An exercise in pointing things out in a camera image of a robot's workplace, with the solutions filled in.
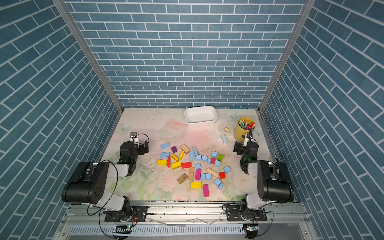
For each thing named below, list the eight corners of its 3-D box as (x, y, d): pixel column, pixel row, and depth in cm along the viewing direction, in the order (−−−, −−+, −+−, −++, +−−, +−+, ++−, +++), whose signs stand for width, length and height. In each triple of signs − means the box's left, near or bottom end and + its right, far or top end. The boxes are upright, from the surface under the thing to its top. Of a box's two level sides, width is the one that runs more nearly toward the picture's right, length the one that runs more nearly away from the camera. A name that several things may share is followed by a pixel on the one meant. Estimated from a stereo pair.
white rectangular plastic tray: (183, 128, 111) (183, 123, 106) (185, 110, 123) (184, 105, 118) (217, 128, 111) (218, 123, 106) (215, 110, 123) (216, 105, 119)
